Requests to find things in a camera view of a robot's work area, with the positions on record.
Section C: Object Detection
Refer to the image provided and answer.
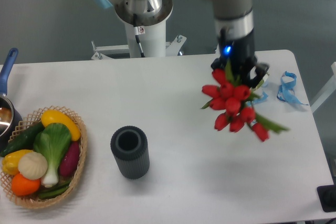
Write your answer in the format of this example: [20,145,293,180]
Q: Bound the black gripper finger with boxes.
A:
[248,62,269,88]
[211,60,226,70]

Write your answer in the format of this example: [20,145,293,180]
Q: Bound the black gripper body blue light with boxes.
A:
[215,29,257,87]

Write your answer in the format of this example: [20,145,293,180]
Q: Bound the red tulip bouquet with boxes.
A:
[201,61,289,142]

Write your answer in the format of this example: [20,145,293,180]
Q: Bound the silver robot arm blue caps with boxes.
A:
[94,0,269,88]

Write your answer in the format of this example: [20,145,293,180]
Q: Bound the light blue round cap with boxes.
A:
[261,76,269,88]

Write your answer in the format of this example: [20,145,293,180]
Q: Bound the blue ribbon knot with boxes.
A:
[277,71,308,105]

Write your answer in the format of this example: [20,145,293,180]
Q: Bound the blue ribbon strip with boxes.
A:
[250,89,268,105]

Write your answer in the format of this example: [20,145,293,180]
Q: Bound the dark grey ribbed vase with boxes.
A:
[110,125,150,179]

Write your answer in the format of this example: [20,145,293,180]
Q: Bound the black device at edge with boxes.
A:
[317,185,335,212]

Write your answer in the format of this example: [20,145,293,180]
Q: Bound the purple sweet potato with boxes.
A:
[59,142,80,177]

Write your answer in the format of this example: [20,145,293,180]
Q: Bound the green bok choy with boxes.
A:
[33,123,71,188]

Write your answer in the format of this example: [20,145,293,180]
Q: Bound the woven wicker basket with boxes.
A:
[1,105,88,209]

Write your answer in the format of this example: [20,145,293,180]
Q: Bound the dark green cucumber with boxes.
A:
[1,122,44,157]

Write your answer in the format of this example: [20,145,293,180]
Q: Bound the cream white bun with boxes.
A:
[18,152,48,180]

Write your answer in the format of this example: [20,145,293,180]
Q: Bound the green bean pods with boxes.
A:
[37,180,70,200]

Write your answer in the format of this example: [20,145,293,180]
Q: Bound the yellow bell pepper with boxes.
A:
[2,150,33,176]

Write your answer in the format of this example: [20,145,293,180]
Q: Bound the orange fruit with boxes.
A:
[11,173,40,196]

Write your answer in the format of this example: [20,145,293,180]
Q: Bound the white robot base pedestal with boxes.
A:
[91,21,187,60]

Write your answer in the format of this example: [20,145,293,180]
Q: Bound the white metal frame right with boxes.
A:
[311,62,335,113]

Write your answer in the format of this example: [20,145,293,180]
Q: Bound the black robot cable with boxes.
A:
[132,13,146,58]

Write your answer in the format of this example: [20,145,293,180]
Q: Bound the blue handled saucepan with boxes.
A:
[1,48,22,151]

